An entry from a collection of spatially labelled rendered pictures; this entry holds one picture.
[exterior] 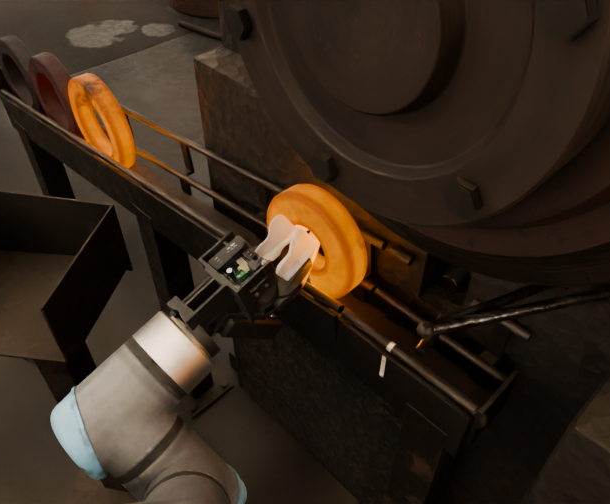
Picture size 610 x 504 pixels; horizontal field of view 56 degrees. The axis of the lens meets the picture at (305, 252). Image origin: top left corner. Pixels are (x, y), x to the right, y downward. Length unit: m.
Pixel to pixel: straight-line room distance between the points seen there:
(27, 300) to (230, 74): 0.45
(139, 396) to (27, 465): 0.91
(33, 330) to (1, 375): 0.79
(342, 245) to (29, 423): 1.08
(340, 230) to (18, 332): 0.49
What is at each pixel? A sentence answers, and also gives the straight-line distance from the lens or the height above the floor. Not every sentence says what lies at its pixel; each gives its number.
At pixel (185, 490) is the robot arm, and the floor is 0.73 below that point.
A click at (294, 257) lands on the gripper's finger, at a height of 0.77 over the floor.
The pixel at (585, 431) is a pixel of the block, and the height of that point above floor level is 0.80.
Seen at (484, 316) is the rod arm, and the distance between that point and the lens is 0.48.
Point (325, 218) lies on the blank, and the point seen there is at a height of 0.81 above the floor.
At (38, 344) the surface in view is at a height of 0.60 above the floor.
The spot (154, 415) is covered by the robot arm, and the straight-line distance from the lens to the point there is 0.64.
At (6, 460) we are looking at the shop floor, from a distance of 1.55.
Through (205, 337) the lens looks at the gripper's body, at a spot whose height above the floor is 0.75.
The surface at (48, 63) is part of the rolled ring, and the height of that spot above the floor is 0.75.
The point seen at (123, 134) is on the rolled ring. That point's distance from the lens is 1.08.
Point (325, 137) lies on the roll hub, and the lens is 0.43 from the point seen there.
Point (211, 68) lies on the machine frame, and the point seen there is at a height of 0.87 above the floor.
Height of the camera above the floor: 1.25
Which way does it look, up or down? 44 degrees down
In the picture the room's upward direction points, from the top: straight up
